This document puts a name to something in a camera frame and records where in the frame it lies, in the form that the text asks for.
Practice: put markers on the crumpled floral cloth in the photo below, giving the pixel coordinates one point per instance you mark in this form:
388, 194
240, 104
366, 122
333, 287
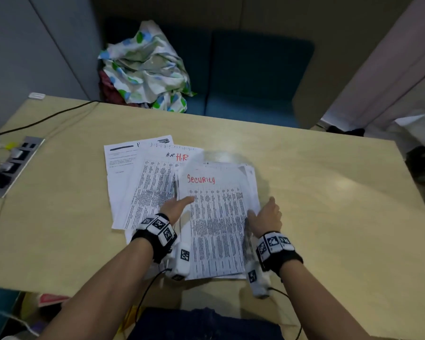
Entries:
145, 67

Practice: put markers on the blue sofa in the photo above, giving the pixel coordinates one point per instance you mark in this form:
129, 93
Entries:
255, 77

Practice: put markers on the grey table socket panel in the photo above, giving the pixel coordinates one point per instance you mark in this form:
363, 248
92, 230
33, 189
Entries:
24, 154

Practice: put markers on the blue box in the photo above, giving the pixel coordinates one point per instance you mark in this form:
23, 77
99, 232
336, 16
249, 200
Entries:
0, 311

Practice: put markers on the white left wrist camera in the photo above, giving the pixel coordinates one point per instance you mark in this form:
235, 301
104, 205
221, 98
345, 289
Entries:
180, 262

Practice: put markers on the black right wristband with markers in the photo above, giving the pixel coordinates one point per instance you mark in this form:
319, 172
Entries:
276, 249

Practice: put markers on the red flat packet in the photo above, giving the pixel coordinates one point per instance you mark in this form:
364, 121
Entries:
51, 300

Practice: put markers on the pale curtain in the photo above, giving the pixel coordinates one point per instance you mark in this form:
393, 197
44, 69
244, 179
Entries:
386, 60

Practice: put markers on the person's left hand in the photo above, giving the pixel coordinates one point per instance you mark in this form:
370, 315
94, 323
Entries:
170, 208

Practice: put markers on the black wristband with markers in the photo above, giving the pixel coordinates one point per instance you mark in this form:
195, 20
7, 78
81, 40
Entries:
276, 249
155, 231

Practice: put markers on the table sheet with red-black heading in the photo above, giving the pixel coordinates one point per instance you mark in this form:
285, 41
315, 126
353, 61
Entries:
155, 184

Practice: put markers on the yellow tag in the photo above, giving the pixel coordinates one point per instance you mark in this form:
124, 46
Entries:
10, 145

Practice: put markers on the dark red cloth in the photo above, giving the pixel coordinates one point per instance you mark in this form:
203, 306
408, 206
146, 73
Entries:
109, 90

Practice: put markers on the white letter sheet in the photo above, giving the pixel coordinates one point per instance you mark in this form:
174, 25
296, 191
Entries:
122, 173

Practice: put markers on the person's right forearm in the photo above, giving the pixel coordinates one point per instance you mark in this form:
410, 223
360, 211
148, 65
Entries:
318, 300

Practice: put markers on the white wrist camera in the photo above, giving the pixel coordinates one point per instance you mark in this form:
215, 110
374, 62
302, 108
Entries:
256, 279
180, 262

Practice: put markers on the black left wristband with markers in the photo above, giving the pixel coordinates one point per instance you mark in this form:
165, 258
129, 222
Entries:
155, 231

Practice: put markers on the black object behind table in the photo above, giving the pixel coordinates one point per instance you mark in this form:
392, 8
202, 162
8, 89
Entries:
345, 131

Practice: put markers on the paper stack with red heading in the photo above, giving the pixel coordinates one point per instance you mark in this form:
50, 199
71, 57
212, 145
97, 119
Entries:
218, 223

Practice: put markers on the person's right hand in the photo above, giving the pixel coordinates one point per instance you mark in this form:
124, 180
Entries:
269, 219

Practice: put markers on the person's dark trousers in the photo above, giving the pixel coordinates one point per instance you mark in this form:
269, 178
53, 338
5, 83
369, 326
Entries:
205, 325

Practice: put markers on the person's right fingers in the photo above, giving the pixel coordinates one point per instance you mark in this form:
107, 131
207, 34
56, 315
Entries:
254, 216

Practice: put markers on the person's left thumb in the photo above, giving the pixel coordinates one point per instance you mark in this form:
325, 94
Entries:
186, 201

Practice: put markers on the person's left forearm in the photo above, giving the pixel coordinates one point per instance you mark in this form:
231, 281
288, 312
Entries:
102, 290

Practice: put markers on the dark bag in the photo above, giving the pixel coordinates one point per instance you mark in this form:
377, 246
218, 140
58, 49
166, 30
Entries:
423, 166

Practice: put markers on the white plug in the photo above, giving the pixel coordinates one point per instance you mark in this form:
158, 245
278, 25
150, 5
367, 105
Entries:
15, 154
6, 167

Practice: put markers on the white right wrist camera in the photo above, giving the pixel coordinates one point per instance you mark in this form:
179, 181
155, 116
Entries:
256, 279

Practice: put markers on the small white adapter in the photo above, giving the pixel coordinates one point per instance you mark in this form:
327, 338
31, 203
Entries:
36, 96

